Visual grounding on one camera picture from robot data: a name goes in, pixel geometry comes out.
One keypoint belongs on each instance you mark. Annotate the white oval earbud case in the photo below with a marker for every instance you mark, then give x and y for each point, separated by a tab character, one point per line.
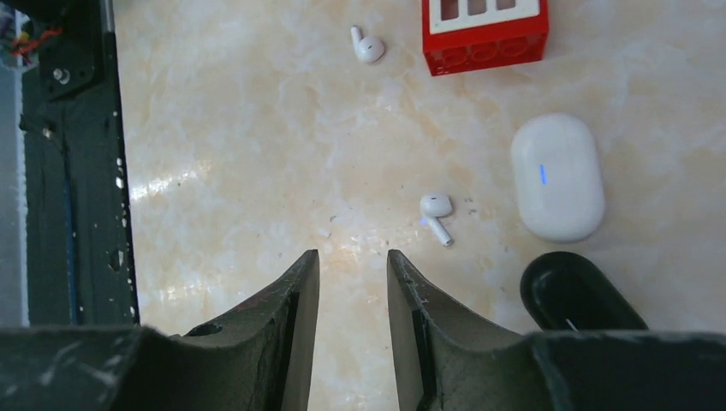
558	180

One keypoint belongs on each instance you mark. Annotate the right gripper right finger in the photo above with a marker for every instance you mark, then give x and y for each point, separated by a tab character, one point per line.
447	357

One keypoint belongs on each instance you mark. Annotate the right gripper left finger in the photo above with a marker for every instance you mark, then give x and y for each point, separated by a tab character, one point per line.
256	356

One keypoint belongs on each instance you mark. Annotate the white earbud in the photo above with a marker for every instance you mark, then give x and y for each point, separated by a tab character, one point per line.
433	207
368	49

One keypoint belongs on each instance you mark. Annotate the aluminium front rail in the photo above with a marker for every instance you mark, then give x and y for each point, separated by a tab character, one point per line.
14	294

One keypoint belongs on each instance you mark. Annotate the red grid box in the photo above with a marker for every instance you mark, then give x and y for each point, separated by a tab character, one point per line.
465	36

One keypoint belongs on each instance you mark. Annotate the black earbud charging case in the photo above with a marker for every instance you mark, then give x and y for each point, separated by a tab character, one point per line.
566	291

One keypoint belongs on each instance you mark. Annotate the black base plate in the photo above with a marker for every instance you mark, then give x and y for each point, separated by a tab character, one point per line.
80	259

